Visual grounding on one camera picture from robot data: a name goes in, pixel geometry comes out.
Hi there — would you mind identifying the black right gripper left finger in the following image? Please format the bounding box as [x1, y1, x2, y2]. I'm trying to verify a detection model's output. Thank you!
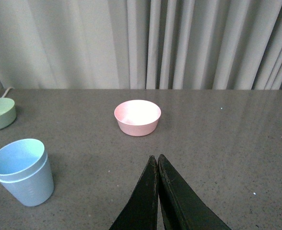
[110, 156, 159, 230]

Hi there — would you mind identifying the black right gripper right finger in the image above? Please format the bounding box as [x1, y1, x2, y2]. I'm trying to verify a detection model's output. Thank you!
[158, 154, 230, 230]

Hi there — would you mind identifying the light blue plastic cup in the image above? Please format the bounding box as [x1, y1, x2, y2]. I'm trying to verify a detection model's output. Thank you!
[0, 138, 47, 182]

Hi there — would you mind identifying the pink plastic bowl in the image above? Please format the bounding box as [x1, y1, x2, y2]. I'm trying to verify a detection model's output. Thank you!
[114, 100, 162, 137]

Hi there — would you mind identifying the green plastic bowl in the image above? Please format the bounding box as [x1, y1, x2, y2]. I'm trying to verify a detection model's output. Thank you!
[0, 98, 16, 129]

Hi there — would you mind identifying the grey pleated curtain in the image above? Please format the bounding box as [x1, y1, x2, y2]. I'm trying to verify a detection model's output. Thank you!
[0, 0, 282, 90]

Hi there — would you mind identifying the white toaster power cord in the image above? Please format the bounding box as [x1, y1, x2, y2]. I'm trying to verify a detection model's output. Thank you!
[0, 86, 14, 99]

